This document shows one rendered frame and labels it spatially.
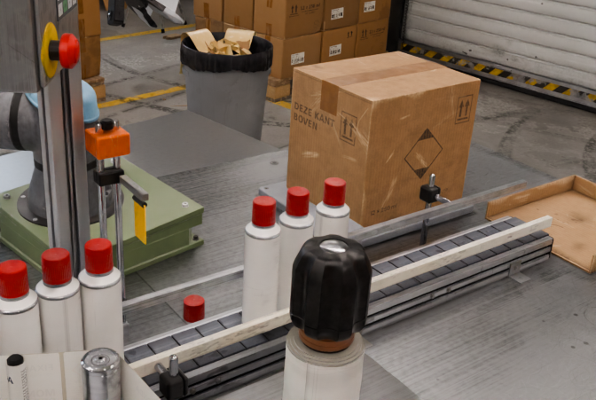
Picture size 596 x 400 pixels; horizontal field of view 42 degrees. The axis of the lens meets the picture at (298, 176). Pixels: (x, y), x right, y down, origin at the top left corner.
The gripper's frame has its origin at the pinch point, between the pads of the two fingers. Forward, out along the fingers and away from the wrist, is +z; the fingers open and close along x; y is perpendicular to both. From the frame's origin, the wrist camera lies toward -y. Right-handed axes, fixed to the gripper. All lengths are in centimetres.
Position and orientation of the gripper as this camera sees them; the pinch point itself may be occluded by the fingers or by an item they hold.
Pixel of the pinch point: (168, 27)
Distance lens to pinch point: 195.8
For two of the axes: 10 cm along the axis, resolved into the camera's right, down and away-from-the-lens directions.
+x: -5.9, -0.9, 8.1
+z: 6.5, 5.5, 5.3
